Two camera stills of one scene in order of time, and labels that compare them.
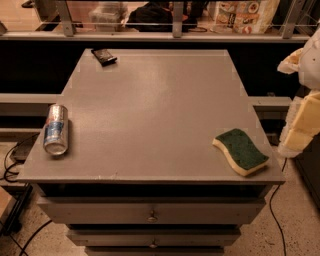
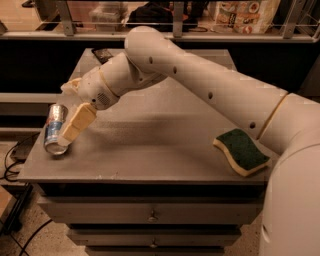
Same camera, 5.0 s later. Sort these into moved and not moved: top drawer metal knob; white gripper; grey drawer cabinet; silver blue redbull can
Moved: white gripper
Not moved: top drawer metal knob; grey drawer cabinet; silver blue redbull can
